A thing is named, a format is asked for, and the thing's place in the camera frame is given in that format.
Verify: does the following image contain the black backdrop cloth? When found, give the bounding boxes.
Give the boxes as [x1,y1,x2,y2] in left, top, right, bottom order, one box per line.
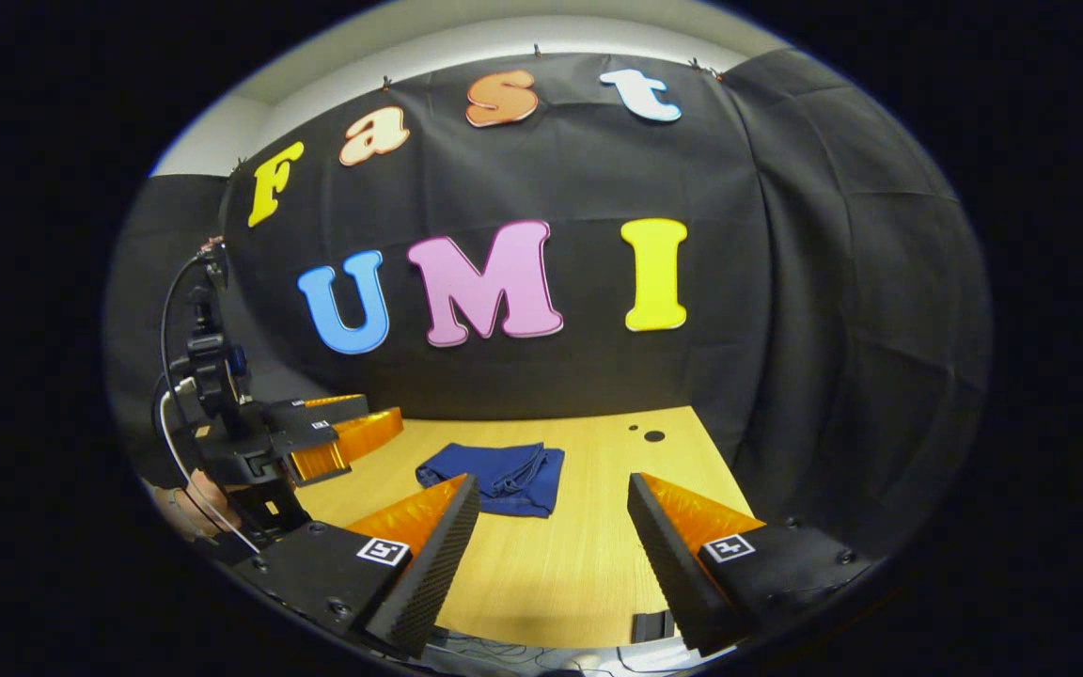
[104,47,992,565]

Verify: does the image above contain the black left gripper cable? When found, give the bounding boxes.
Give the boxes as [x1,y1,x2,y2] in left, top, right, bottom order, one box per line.
[159,249,223,415]

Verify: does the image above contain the blue jeans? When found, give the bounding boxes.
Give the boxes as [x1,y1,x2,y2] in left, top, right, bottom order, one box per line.
[415,442,566,519]

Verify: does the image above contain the thin dark floor cables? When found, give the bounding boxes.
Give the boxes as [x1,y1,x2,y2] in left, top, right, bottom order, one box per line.
[424,628,665,674]

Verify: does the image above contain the white left gripper cable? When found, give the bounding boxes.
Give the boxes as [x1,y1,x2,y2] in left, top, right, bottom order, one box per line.
[159,390,262,556]

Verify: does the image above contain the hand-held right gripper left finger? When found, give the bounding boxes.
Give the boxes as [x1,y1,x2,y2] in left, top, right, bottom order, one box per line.
[241,473,482,659]

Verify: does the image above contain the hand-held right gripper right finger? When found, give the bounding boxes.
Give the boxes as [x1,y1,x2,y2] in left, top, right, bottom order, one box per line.
[627,472,881,659]

